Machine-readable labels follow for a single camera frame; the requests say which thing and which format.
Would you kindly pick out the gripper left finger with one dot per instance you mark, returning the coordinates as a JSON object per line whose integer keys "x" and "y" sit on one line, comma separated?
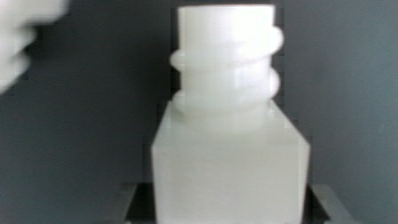
{"x": 140, "y": 214}

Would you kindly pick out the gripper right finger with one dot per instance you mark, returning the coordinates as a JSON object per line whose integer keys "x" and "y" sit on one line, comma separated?
{"x": 326, "y": 208}

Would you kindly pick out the white table leg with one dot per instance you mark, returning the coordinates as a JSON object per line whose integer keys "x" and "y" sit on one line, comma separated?
{"x": 24, "y": 13}
{"x": 230, "y": 152}

